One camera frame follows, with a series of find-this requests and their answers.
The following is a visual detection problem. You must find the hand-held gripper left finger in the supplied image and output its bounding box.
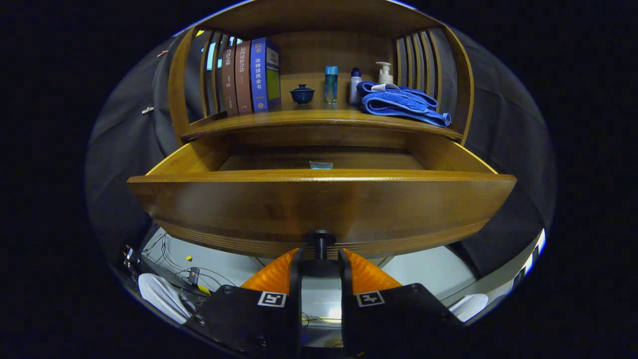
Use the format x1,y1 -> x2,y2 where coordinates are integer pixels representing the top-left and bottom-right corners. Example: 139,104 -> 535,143
185,248 -> 304,359

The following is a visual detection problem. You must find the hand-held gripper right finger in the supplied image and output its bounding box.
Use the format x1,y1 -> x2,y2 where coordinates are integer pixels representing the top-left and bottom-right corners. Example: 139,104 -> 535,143
338,248 -> 465,359

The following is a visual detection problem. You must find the wooden drawer with black knob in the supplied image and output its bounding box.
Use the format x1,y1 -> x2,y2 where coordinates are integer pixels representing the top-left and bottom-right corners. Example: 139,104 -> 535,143
127,132 -> 518,261

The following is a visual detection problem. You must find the wooden countertop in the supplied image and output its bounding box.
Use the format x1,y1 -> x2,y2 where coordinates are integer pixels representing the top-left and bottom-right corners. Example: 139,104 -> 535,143
180,97 -> 463,141

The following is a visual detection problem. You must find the wooden cabinet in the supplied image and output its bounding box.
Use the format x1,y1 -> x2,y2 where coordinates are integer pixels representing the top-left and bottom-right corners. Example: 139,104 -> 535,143
167,0 -> 475,148

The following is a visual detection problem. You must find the folded blue towel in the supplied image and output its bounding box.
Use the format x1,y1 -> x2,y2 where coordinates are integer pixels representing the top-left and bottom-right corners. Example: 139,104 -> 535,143
356,81 -> 452,127

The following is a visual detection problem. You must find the blue lidded teacup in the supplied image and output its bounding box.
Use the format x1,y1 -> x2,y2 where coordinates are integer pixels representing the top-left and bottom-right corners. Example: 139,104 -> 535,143
290,84 -> 316,104

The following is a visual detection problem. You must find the white bottle with blue cap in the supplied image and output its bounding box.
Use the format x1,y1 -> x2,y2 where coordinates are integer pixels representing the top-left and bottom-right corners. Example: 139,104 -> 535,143
349,68 -> 363,105

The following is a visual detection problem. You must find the dark brown book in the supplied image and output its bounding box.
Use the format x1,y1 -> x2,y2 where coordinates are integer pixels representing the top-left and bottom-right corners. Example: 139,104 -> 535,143
221,46 -> 238,117

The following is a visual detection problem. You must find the clear blue bottle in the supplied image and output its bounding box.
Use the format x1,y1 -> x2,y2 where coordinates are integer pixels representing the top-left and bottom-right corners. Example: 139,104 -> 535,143
325,65 -> 339,104

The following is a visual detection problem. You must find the reddish brown book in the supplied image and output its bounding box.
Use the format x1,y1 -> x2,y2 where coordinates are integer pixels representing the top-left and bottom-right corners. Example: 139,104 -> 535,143
233,41 -> 254,114

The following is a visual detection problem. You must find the thick blue book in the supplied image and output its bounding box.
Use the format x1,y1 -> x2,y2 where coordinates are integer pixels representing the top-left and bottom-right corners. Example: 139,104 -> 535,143
249,37 -> 282,112

